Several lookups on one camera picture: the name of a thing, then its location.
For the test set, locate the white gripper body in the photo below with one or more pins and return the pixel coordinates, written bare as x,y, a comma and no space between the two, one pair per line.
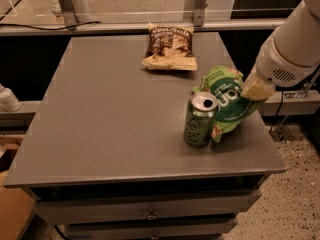
275,65

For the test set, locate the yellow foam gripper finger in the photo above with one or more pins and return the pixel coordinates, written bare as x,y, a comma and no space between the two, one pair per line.
255,88

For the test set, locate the green rice chip bag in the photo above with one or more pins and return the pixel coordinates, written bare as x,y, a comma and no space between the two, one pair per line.
226,85

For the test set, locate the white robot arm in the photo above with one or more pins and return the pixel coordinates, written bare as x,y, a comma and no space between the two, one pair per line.
289,55

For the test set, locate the green soda can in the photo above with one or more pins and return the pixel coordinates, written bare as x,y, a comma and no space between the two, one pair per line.
201,112

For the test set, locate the brown chip bag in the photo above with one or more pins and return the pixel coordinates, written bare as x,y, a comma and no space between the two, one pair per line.
170,48

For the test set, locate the grey drawer cabinet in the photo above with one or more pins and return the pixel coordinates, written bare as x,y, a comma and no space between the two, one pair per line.
106,148

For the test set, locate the white pipe fitting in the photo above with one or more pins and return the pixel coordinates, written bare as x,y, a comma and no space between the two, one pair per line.
8,100

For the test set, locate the cardboard box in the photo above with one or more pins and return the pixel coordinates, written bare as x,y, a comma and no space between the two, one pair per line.
15,205

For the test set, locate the grey metal bracket right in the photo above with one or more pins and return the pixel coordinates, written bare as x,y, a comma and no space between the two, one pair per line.
199,8

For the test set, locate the grey metal bracket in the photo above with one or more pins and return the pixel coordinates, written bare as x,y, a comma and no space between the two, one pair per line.
199,8
68,13

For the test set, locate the grey metal bracket left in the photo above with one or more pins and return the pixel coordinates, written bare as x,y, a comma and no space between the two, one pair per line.
68,13

